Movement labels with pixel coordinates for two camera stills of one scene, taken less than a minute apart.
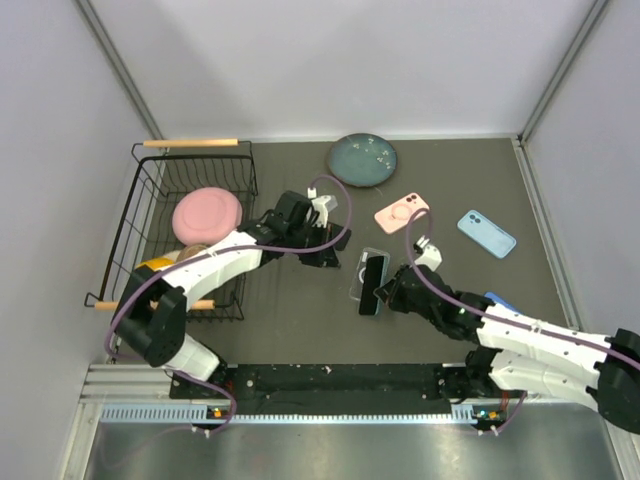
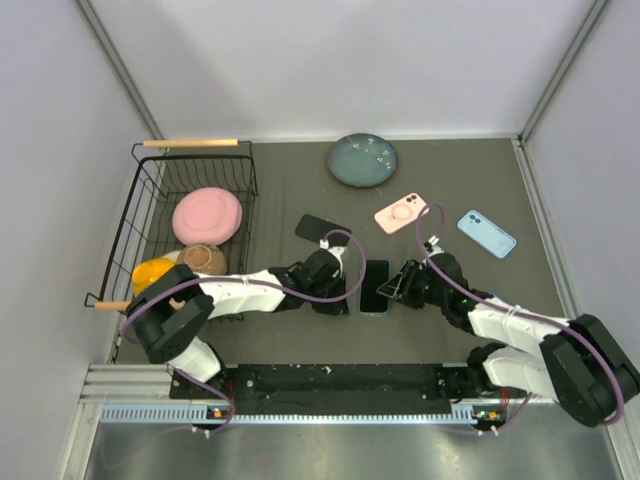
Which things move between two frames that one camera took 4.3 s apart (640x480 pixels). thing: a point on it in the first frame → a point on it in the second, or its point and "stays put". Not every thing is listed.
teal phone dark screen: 375,275 stays put
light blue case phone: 486,234 stays put
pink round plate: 204,215 stays put
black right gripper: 390,292 → 401,287
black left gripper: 328,259 → 338,308
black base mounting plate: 445,382 stays put
